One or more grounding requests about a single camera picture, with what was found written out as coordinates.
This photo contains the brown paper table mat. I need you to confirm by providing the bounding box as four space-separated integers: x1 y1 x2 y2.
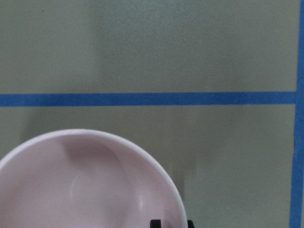
0 0 304 228

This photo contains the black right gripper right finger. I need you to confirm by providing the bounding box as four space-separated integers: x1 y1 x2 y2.
188 220 194 228

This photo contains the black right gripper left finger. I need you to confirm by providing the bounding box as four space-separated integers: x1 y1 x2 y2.
150 219 162 228

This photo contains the pink bowl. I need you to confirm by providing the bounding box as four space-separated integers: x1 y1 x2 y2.
0 129 188 228

